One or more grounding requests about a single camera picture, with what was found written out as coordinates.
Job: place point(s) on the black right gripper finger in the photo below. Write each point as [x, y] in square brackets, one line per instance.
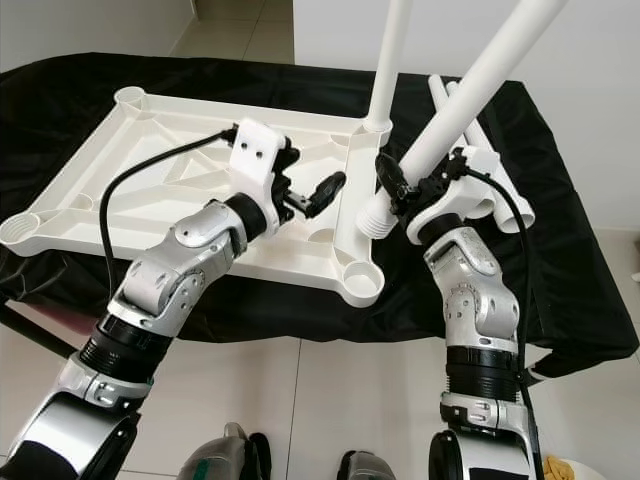
[392, 176]

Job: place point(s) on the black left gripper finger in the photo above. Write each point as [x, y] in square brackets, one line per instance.
[290, 162]
[329, 193]

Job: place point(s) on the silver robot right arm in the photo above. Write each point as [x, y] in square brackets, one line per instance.
[475, 290]

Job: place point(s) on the black tablecloth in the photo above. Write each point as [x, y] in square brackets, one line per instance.
[580, 200]

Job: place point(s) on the pink cloth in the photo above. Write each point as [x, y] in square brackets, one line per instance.
[48, 320]

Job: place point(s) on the grey robot left foot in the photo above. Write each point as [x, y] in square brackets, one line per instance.
[222, 455]

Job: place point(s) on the yellow cloth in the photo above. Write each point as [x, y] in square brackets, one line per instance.
[558, 467]

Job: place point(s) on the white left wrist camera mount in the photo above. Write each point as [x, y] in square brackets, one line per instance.
[260, 158]

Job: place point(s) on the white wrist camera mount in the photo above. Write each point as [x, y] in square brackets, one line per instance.
[460, 192]
[260, 158]

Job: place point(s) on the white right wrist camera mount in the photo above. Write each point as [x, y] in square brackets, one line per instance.
[460, 192]

